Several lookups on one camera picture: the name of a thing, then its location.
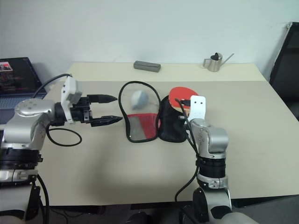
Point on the silver metal watering can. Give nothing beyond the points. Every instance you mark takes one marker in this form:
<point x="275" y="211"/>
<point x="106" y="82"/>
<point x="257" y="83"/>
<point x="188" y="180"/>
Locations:
<point x="215" y="64"/>

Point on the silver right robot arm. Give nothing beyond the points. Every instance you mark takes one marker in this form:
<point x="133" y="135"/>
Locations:
<point x="210" y="137"/>

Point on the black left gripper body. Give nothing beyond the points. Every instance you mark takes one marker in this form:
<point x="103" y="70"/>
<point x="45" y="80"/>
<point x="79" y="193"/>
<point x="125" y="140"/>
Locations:
<point x="80" y="112"/>

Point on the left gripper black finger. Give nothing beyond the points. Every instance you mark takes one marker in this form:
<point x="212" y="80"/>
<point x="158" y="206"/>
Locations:
<point x="102" y="99"/>
<point x="106" y="120"/>

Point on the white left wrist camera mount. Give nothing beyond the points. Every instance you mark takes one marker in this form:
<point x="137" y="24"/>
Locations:
<point x="70" y="89"/>

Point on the black red paddle case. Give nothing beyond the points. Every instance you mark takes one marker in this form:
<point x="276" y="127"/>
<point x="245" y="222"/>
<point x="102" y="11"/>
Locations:
<point x="168" y="126"/>

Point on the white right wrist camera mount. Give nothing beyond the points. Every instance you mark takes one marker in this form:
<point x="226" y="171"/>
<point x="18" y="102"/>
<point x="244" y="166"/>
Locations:
<point x="197" y="108"/>

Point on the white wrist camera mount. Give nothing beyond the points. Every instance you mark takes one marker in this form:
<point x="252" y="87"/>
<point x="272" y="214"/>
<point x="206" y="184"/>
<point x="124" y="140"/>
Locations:
<point x="197" y="108"/>
<point x="70" y="89"/>

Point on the red table tennis paddle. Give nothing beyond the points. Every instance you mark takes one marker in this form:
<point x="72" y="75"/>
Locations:
<point x="178" y="92"/>

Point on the open laptop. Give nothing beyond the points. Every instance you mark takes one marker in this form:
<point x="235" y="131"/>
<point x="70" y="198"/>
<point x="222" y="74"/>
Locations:
<point x="16" y="77"/>

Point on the black chair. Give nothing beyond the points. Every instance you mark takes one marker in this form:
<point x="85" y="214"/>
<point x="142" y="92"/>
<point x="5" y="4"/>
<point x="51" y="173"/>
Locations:
<point x="287" y="70"/>

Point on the dark rounded shape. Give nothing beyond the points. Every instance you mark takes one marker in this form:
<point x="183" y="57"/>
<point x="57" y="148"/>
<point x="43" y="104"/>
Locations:
<point x="140" y="218"/>

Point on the grey oblong pouch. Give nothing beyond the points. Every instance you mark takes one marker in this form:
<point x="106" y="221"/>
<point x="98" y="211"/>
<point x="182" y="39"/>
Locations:
<point x="147" y="66"/>

